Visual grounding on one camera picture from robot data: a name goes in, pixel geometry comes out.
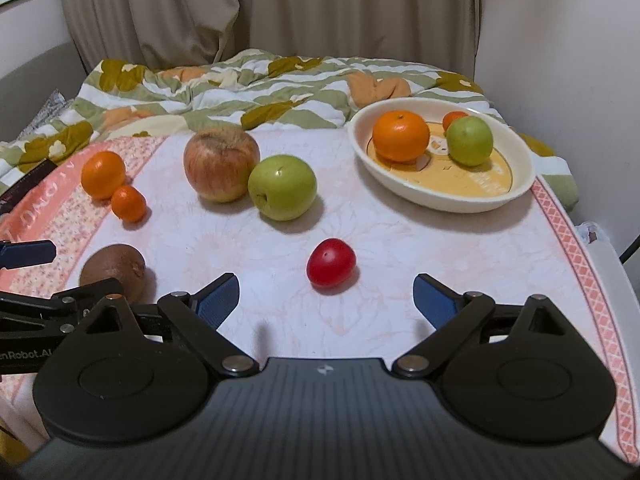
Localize green white floral blanket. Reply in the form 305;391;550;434
0;48;580;212

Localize cream oval dish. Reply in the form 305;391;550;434
347;98;536;214

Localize dark phone on edge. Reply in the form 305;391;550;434
0;159;58;216

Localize green apple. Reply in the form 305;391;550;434
247;154;317;221
446;116;494;167

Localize small orange in dish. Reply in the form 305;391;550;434
442;110;468;131

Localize small orange mandarin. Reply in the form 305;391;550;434
111;185;148;223

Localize brown kiwi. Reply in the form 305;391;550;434
79;244;146;302

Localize green apple front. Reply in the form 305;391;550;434
446;116;494;167

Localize white plastic bag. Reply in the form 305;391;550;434
575;221;611;245

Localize large red apple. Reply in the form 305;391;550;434
182;127;260;204

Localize large red tomato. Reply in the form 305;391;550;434
306;238;357;288

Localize large orange mandarin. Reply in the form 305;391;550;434
80;151;126;200

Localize green apple rear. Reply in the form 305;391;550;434
247;154;317;221

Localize beige curtain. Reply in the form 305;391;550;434
62;0;480;76

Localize pink white table cloth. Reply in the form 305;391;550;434
1;130;639;462

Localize black cable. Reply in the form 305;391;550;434
618;234;640;265

